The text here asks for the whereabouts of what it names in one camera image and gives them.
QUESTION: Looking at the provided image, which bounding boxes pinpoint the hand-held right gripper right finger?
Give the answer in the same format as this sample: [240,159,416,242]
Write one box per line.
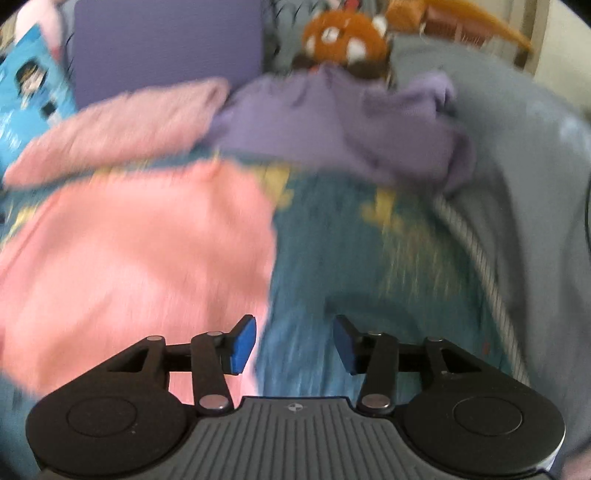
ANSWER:
[333,315,497,414]

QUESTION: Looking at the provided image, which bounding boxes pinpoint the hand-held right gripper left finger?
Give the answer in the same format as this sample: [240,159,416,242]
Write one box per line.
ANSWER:
[95,315,257,414]

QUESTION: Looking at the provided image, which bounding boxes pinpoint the pink towel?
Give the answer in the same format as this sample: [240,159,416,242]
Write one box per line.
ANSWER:
[0,159,278,402]

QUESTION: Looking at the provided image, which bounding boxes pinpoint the blue deer printed quilt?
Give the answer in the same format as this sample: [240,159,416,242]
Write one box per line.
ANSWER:
[0,152,532,402]

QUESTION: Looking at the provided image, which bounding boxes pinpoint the purple cloth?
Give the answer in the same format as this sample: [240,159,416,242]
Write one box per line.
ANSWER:
[210,69,476,195]

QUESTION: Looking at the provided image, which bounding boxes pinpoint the grey blanket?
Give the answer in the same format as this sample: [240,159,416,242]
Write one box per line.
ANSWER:
[388,34,591,462]

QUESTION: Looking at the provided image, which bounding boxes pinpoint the pink fluffy pillow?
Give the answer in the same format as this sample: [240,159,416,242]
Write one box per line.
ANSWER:
[2,78,232,188]

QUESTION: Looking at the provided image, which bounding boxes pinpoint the red panda plush toy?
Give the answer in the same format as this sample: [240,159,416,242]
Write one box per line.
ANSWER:
[293,9,393,77]

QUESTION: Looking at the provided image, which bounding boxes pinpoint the purple pillow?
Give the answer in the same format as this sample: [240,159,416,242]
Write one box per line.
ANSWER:
[74,0,265,109]

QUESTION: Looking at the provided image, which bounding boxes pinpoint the grey printed pillowcase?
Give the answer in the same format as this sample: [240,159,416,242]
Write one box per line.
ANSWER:
[263,0,333,72]

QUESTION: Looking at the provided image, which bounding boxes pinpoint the blue cartoon printed pillow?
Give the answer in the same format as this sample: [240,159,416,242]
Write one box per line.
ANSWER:
[0,23,79,171]

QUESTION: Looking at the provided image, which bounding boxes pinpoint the orange plush toy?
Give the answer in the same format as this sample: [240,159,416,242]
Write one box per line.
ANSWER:
[385,0,437,35]

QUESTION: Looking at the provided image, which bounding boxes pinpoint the yellow curved object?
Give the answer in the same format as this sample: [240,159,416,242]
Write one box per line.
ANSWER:
[427,0,534,52]

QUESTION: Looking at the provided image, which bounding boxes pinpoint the pale pink cloth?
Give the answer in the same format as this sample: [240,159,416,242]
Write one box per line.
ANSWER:
[14,0,63,61]

